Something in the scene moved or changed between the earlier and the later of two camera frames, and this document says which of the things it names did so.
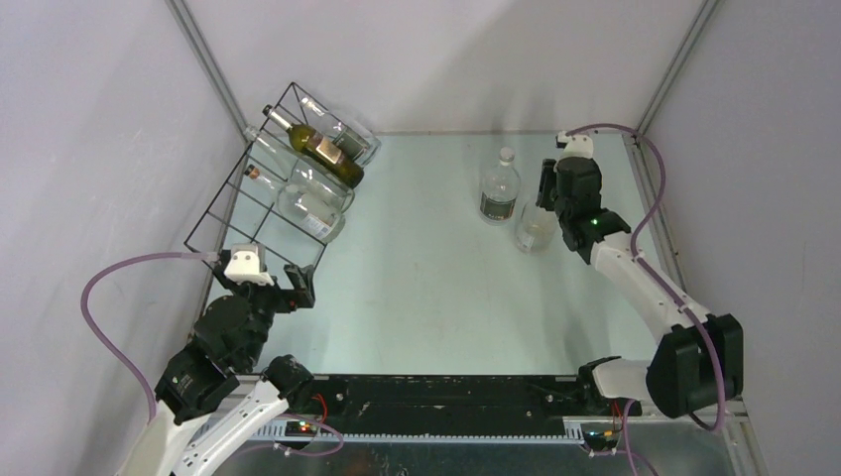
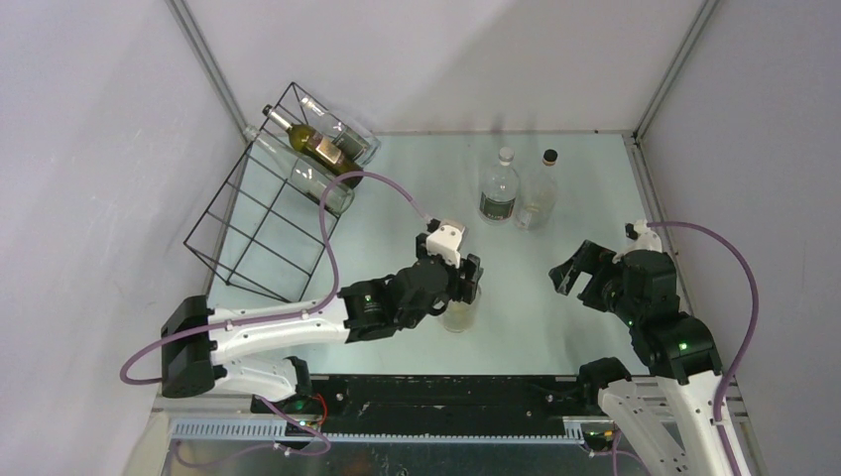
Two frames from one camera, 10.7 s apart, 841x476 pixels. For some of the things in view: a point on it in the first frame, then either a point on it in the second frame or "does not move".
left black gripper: x=301 y=278 to x=461 y=289
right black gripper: x=550 y=175 to x=585 y=259
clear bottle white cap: x=500 y=190 does not move
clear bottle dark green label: x=358 y=144 does not move
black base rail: x=460 y=400 does not move
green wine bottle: x=319 y=148 does not move
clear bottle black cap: x=312 y=202 to x=460 y=314
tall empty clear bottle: x=308 y=174 does not move
